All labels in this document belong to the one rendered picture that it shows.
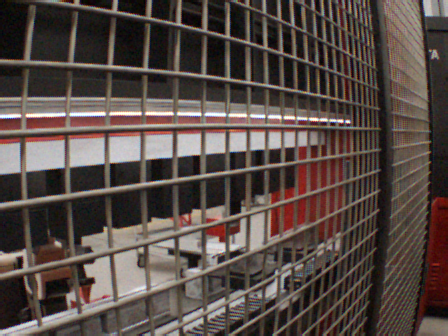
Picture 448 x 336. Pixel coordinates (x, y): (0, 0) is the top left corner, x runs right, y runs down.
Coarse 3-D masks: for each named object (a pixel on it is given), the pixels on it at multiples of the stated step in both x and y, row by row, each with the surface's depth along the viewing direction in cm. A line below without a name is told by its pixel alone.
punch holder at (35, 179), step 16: (0, 176) 96; (16, 176) 100; (32, 176) 104; (0, 192) 96; (16, 192) 100; (32, 192) 104; (32, 208) 104; (0, 224) 97; (16, 224) 100; (32, 224) 104; (0, 240) 97; (16, 240) 100; (32, 240) 104; (48, 240) 109
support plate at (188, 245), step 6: (180, 240) 205; (186, 240) 205; (192, 240) 206; (198, 240) 206; (156, 246) 196; (162, 246) 194; (168, 246) 194; (180, 246) 195; (186, 246) 195; (192, 246) 195; (192, 252) 188; (198, 252) 187; (210, 252) 186; (216, 252) 186
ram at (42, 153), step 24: (0, 120) 95; (48, 120) 108; (72, 120) 115; (96, 120) 123; (120, 120) 131; (168, 120) 149; (192, 120) 159; (216, 120) 171; (240, 120) 184; (288, 120) 219; (312, 120) 244; (0, 144) 95; (48, 144) 109; (72, 144) 116; (96, 144) 123; (120, 144) 131; (168, 144) 149; (192, 144) 160; (216, 144) 171; (240, 144) 185; (264, 144) 200; (288, 144) 220; (312, 144) 244; (0, 168) 96; (48, 168) 109
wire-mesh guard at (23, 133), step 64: (0, 0) 15; (320, 0) 45; (384, 0) 72; (0, 64) 16; (64, 64) 19; (64, 128) 19; (128, 128) 22; (192, 128) 27; (256, 128) 33; (320, 128) 42; (128, 192) 23; (320, 192) 43; (64, 320) 19; (192, 320) 27; (256, 320) 34; (320, 320) 46; (384, 320) 80
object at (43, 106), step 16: (0, 112) 72; (16, 112) 76; (32, 112) 79; (48, 112) 82; (64, 112) 86; (80, 112) 90; (96, 112) 94; (112, 112) 98; (128, 112) 102; (160, 112) 112; (192, 112) 122; (208, 112) 127; (224, 112) 133; (240, 112) 141; (256, 112) 148; (272, 112) 158; (288, 112) 168; (304, 112) 180
